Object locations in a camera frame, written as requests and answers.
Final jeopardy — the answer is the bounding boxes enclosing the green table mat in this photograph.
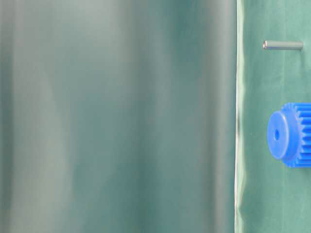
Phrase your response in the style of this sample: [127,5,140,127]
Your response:
[235,0,311,233]

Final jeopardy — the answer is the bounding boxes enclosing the green backdrop curtain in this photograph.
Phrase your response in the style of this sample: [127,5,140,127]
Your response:
[0,0,236,233]

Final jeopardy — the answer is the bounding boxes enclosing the blue plastic gear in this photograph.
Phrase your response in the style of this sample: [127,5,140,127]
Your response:
[267,102,311,168]

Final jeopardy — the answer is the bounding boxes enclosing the grey metal shaft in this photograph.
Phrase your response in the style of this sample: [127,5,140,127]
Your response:
[262,40,303,50]

